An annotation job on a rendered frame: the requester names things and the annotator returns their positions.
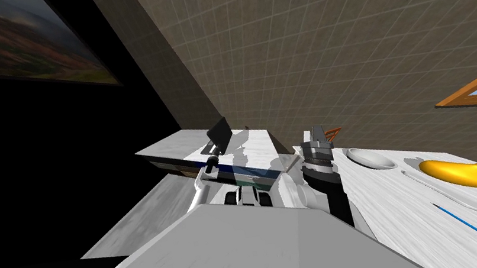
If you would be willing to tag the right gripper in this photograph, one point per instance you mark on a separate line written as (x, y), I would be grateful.
(316, 147)

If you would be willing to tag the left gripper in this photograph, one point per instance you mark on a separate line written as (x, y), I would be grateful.
(220, 133)

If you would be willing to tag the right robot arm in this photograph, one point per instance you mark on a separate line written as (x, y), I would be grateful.
(335, 195)

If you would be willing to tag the white topped cabinet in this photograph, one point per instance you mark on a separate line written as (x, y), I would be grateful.
(182, 144)

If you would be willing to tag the white plate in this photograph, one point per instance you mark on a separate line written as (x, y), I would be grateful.
(371, 159)

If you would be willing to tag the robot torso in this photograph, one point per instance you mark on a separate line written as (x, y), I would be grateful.
(239, 258)

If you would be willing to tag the yellow rounded fruit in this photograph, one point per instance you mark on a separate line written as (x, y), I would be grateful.
(458, 172)

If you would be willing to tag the dark framed landscape picture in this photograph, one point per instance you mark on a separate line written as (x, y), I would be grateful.
(3, 42)

